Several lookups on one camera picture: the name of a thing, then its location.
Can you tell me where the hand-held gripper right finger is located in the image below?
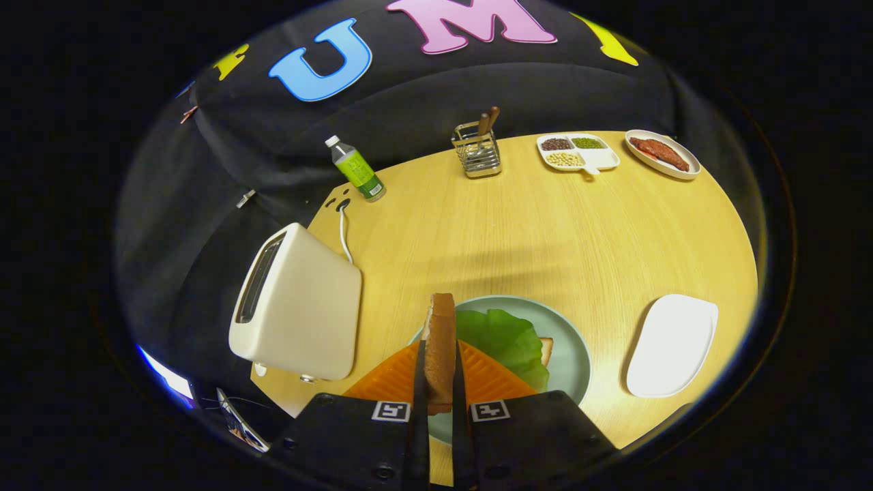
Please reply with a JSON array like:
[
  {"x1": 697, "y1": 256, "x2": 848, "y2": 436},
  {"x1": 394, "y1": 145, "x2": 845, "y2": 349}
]
[{"x1": 452, "y1": 341, "x2": 618, "y2": 488}]

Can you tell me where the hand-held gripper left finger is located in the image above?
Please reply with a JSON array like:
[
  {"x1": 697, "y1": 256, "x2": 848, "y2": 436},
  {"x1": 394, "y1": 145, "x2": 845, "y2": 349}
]
[{"x1": 269, "y1": 339, "x2": 432, "y2": 488}]

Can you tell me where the toasted bread slice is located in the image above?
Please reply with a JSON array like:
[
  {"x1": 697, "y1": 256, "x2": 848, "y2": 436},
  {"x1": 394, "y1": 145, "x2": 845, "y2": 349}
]
[{"x1": 421, "y1": 293, "x2": 456, "y2": 415}]

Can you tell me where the green lettuce leaf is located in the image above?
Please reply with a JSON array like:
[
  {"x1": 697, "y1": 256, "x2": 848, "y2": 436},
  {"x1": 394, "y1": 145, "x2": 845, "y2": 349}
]
[{"x1": 456, "y1": 309, "x2": 550, "y2": 393}]

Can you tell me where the pale green round plate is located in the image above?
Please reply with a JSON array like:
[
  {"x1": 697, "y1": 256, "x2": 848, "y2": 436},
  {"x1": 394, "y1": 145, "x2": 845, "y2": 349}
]
[{"x1": 408, "y1": 295, "x2": 593, "y2": 447}]

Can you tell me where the cream white toaster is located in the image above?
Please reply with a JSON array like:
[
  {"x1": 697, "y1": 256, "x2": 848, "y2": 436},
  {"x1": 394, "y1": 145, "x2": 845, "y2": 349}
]
[{"x1": 228, "y1": 222, "x2": 363, "y2": 383}]

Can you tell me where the white-edged flat panel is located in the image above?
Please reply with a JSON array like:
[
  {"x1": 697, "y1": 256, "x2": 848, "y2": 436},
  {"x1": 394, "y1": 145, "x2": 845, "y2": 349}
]
[{"x1": 217, "y1": 387, "x2": 270, "y2": 453}]

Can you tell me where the white rounded square plate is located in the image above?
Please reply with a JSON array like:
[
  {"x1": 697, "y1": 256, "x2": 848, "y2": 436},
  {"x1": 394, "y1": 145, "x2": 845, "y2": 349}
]
[{"x1": 626, "y1": 294, "x2": 720, "y2": 399}]

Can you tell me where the green label drink bottle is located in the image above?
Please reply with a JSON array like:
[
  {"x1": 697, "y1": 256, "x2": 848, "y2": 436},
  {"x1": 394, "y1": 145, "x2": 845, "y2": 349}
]
[{"x1": 325, "y1": 135, "x2": 387, "y2": 203}]

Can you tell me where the white divided bean dish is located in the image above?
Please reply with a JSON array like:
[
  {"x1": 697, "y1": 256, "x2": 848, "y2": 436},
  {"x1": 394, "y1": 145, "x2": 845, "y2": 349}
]
[{"x1": 536, "y1": 132, "x2": 621, "y2": 175}]

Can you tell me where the black backdrop cloth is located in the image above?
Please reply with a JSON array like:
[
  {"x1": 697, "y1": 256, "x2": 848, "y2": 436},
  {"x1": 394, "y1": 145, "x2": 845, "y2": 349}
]
[{"x1": 116, "y1": 0, "x2": 751, "y2": 383}]

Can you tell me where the red cooked meat piece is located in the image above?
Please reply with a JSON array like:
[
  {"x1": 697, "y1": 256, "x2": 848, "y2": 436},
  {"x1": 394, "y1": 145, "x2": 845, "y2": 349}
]
[{"x1": 630, "y1": 137, "x2": 691, "y2": 173}]

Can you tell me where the white round meat plate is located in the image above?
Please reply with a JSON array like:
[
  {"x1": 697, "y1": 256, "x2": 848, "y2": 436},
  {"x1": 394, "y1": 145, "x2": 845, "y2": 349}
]
[{"x1": 624, "y1": 129, "x2": 702, "y2": 181}]

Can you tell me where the white power cable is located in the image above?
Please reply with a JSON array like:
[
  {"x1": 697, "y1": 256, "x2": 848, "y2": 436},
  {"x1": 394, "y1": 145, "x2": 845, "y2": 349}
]
[{"x1": 338, "y1": 200, "x2": 354, "y2": 264}]

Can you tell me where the metal wire utensil holder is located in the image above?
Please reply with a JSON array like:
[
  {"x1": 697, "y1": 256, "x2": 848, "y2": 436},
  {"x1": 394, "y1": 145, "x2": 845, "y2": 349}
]
[{"x1": 451, "y1": 121, "x2": 503, "y2": 179}]

